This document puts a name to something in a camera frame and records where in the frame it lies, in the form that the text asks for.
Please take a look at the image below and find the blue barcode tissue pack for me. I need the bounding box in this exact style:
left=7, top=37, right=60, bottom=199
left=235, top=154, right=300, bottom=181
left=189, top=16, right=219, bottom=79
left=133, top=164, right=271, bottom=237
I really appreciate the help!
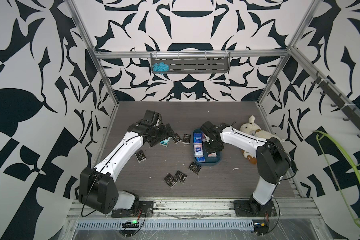
left=193, top=133, right=203, bottom=144

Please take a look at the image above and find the pink blue Tempo tissue pack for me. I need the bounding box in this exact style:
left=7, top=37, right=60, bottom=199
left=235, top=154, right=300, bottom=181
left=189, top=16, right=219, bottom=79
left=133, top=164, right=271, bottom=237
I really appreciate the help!
left=194, top=143, right=204, bottom=158

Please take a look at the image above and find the teal plastic storage box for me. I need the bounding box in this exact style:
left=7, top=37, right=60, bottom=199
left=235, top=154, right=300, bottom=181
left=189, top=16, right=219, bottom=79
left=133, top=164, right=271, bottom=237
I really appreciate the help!
left=192, top=128, right=222, bottom=168

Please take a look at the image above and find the teal cartoon tissue pack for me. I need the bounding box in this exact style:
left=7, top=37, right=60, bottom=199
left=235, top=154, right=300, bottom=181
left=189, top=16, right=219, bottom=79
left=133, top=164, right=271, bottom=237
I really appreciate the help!
left=159, top=137, right=171, bottom=147

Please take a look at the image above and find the dark blue Tempo tissue pack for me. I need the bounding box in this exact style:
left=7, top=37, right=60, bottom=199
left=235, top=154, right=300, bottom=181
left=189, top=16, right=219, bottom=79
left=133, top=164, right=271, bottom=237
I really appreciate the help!
left=196, top=157, right=206, bottom=163

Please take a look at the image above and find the black Face tissue pack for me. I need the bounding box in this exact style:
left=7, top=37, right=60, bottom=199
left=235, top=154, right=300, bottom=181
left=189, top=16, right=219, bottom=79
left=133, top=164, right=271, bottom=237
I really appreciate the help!
left=182, top=134, right=191, bottom=145
left=188, top=162, right=202, bottom=175
left=164, top=174, right=178, bottom=188
left=174, top=171, right=188, bottom=184
left=135, top=150, right=147, bottom=163
left=172, top=133, right=182, bottom=144

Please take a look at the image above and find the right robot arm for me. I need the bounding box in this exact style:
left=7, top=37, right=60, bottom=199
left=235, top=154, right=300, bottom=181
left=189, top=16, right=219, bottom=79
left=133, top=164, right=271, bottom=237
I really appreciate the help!
left=201, top=121, right=292, bottom=212

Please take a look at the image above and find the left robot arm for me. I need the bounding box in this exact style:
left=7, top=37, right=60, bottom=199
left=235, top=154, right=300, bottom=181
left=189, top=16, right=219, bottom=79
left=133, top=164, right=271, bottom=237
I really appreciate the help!
left=78, top=110, right=171, bottom=215

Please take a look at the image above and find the black round plug box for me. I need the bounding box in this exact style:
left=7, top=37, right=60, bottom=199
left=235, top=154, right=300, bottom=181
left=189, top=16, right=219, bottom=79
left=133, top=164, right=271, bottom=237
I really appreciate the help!
left=254, top=223, right=269, bottom=236

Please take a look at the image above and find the small black electronics box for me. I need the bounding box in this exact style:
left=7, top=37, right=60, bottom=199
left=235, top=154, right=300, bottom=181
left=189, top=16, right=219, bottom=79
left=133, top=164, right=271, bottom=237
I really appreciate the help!
left=122, top=220, right=140, bottom=229

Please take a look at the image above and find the white plush toy dog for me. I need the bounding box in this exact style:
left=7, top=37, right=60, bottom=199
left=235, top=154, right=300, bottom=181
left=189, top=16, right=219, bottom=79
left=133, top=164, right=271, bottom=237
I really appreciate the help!
left=240, top=116, right=283, bottom=165

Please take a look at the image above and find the cyan crumpled item in rack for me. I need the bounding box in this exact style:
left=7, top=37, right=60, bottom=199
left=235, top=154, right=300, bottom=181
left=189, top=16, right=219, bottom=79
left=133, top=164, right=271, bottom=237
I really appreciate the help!
left=152, top=62, right=170, bottom=74

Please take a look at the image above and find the green hoop tube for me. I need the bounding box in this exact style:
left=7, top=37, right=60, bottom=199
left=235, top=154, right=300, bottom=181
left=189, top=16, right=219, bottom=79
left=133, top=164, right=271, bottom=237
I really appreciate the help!
left=313, top=130, right=360, bottom=237

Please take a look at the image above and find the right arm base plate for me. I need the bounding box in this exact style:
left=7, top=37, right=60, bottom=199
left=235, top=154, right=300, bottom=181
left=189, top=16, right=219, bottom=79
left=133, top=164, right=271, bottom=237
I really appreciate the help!
left=233, top=200, right=278, bottom=217

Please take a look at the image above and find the grey slotted wall rack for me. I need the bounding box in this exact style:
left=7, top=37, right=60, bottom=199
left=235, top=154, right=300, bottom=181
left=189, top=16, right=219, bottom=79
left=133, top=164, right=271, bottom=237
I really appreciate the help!
left=150, top=52, right=231, bottom=75

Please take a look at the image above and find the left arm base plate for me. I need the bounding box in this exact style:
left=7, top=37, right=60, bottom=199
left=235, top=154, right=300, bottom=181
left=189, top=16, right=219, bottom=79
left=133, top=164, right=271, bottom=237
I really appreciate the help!
left=111, top=201, right=154, bottom=218

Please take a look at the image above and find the white ribbed cable duct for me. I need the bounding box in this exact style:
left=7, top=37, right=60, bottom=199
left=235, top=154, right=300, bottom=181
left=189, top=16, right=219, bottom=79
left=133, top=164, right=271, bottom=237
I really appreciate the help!
left=77, top=219, right=254, bottom=231

